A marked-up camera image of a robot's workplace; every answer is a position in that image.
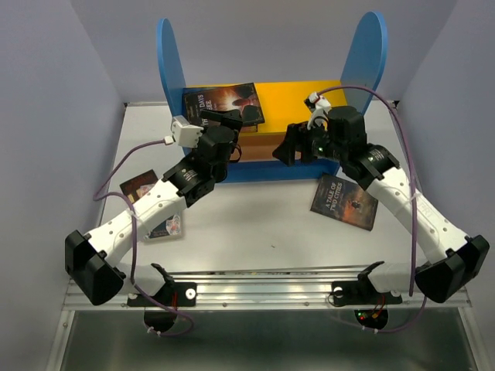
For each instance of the A Tale of Two Cities book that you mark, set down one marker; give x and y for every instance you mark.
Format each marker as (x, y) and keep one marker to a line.
(345, 201)

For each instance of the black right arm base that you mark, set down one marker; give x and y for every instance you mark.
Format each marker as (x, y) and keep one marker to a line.
(372, 315)

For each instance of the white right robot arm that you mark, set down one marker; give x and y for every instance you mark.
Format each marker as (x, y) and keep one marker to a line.
(452, 257)

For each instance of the blue yellow wooden bookshelf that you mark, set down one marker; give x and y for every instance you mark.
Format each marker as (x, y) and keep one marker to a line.
(282, 104)

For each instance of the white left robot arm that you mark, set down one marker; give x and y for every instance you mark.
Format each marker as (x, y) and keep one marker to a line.
(93, 259)

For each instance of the dark red book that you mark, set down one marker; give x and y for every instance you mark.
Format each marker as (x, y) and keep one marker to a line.
(139, 186)

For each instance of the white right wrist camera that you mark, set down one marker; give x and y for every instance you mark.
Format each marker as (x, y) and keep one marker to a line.
(319, 107)

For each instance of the Little Women floral book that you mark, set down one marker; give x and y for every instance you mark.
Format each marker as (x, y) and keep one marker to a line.
(170, 229)

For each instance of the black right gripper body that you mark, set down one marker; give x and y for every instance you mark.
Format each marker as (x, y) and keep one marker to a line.
(316, 142)

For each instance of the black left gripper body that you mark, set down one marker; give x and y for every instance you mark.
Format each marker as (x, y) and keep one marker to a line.
(222, 173)

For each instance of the Three Days to See book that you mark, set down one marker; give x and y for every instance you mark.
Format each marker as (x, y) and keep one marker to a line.
(242, 97)

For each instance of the aluminium mounting rail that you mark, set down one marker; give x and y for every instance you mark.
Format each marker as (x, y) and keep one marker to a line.
(302, 289)

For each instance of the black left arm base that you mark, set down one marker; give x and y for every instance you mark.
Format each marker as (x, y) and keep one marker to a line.
(162, 316)

